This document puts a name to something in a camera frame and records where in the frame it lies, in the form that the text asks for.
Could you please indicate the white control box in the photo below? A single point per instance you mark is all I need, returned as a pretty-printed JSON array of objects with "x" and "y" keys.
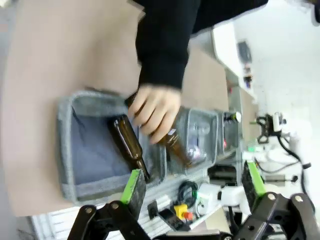
[{"x": 208, "y": 196}]

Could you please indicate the person's right hand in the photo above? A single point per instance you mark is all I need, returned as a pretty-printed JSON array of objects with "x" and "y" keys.
[{"x": 155, "y": 110}]

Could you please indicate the person in black shirt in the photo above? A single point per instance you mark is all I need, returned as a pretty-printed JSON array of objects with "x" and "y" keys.
[{"x": 212, "y": 12}]

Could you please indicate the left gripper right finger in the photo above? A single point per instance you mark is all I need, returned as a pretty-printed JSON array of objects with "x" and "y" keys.
[{"x": 255, "y": 185}]

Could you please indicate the yellow emergency stop button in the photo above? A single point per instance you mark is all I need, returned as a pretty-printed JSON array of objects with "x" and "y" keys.
[{"x": 182, "y": 212}]

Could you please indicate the grey basket labelled Bottle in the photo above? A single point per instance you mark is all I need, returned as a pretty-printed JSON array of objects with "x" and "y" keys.
[{"x": 95, "y": 150}]

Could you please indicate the brown glass bottle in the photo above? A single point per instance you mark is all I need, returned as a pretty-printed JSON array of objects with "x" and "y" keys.
[
  {"x": 128, "y": 142},
  {"x": 175, "y": 147}
]

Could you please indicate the camera on black mount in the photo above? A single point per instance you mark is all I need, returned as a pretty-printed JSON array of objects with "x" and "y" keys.
[{"x": 271, "y": 125}]

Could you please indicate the crushed clear water bottle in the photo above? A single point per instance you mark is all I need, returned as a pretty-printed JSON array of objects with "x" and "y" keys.
[{"x": 195, "y": 152}]

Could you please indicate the person's right forearm black sleeve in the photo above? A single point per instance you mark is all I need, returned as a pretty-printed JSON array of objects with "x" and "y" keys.
[{"x": 162, "y": 50}]

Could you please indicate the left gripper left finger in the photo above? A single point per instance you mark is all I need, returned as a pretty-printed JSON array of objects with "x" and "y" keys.
[{"x": 130, "y": 197}]

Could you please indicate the grey basket labelled Can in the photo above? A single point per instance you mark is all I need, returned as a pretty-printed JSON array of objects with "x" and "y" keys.
[{"x": 228, "y": 140}]

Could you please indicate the grey basket labelled Plastic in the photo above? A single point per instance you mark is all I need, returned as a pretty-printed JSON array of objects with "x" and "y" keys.
[{"x": 197, "y": 140}]

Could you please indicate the white table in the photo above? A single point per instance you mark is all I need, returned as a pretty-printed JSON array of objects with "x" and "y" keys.
[{"x": 227, "y": 50}]

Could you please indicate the clear plastic jar bottle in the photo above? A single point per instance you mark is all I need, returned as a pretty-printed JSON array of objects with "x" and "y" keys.
[{"x": 200, "y": 130}]

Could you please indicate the red drink can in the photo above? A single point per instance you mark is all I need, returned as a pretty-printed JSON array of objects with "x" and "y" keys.
[{"x": 225, "y": 143}]

